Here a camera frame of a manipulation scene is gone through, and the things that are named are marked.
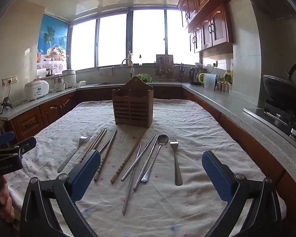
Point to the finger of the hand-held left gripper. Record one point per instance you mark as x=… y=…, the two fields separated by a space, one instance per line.
x=26 y=144
x=5 y=137

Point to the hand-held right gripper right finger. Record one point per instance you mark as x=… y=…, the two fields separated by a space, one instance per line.
x=217 y=175

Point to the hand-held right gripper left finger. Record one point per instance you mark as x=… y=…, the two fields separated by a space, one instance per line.
x=86 y=175

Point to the metal fork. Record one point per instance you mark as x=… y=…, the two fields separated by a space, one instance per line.
x=176 y=163
x=72 y=154

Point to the wooden chopstick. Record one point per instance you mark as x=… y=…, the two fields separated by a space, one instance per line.
x=95 y=139
x=106 y=154
x=128 y=156
x=100 y=138

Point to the metal chopstick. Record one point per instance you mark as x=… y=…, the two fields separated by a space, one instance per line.
x=138 y=158
x=104 y=145
x=144 y=167
x=132 y=177

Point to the metal spoon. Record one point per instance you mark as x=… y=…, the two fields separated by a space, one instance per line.
x=163 y=139

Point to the wooden utensil holder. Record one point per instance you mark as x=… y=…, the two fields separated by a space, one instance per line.
x=133 y=103

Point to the person's left hand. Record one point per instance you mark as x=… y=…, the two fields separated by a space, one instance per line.
x=5 y=202

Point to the small black tripod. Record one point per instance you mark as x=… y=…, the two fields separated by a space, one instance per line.
x=5 y=103

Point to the white rice cooker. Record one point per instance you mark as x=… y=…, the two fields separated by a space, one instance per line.
x=37 y=88

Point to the floral white tablecloth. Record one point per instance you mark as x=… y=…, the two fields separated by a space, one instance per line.
x=162 y=202

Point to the grey kitchen countertop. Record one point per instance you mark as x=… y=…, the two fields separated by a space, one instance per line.
x=236 y=111

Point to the small white kitchen appliance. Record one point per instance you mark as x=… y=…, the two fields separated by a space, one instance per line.
x=58 y=84

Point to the white electric pot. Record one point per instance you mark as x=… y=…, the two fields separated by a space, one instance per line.
x=69 y=77

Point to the white bowl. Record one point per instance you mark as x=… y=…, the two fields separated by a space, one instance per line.
x=81 y=83

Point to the black gas stove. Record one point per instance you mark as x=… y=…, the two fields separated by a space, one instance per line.
x=278 y=118

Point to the row of spice jars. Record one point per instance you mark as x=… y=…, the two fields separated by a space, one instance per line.
x=224 y=86

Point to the green plastic cup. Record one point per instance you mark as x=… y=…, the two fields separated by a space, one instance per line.
x=201 y=78

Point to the yellow oil bottle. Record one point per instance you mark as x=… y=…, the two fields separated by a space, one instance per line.
x=227 y=75

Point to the black electric kettle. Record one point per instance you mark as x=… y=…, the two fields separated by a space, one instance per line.
x=193 y=75

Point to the dish cloth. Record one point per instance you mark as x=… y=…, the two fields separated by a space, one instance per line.
x=106 y=71

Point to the tropical fruit printed blind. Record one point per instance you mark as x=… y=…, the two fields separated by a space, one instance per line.
x=51 y=42

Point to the black wok with lid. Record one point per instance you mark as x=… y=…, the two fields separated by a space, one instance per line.
x=285 y=91

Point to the knife block with scissors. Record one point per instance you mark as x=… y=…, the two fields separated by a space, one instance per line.
x=182 y=70

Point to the basket of green vegetables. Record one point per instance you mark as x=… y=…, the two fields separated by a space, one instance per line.
x=144 y=77

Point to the chrome sink faucet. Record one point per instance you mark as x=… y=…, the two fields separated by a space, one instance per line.
x=132 y=69

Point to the hanging kitchen utensil rack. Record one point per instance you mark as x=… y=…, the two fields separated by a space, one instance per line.
x=165 y=66

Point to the yellow soap bottle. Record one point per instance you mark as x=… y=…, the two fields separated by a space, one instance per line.
x=130 y=58

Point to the small clear bottle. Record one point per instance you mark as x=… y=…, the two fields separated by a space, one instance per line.
x=140 y=60

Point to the kitchen window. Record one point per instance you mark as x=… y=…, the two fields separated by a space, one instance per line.
x=113 y=42

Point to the wooden upper cabinets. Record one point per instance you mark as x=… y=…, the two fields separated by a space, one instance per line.
x=212 y=27

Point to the wall socket strip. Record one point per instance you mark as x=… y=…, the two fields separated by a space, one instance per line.
x=9 y=80

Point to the wall socket with plug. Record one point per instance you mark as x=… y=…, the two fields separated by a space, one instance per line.
x=214 y=63

